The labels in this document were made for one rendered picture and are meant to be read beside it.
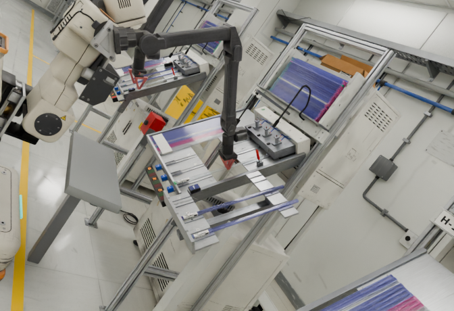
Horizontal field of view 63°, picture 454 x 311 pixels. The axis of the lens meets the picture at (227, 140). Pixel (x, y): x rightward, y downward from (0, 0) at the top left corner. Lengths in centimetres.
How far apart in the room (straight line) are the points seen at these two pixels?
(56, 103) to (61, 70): 13
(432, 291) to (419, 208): 183
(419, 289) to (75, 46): 154
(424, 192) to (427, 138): 47
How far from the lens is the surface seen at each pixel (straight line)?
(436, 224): 159
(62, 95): 165
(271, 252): 235
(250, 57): 334
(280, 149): 197
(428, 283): 152
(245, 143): 215
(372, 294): 142
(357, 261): 339
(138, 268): 194
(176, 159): 209
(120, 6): 159
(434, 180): 331
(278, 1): 540
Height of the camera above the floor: 131
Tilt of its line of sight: 8 degrees down
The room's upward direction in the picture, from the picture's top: 36 degrees clockwise
